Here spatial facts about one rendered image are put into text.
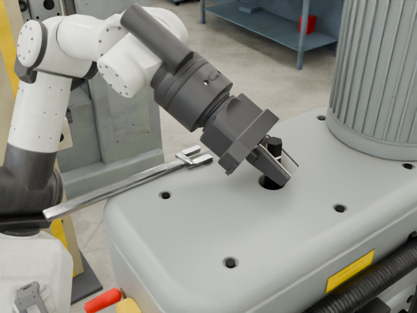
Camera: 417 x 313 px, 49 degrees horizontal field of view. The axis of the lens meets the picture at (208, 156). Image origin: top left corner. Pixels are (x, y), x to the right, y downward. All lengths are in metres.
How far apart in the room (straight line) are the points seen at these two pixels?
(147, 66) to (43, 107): 0.31
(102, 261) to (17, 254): 2.28
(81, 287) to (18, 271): 2.11
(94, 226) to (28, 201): 2.53
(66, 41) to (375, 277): 0.58
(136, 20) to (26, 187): 0.43
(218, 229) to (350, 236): 0.16
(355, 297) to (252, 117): 0.26
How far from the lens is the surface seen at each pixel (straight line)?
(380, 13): 0.65
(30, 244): 0.93
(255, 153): 0.60
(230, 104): 0.60
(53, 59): 0.83
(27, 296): 0.80
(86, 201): 0.61
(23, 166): 0.89
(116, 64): 0.60
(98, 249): 3.26
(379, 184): 0.67
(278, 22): 6.55
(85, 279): 3.05
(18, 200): 0.90
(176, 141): 4.23
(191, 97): 0.58
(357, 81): 0.69
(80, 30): 0.75
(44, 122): 0.87
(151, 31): 0.58
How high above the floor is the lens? 2.28
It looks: 35 degrees down
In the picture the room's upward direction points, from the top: 1 degrees counter-clockwise
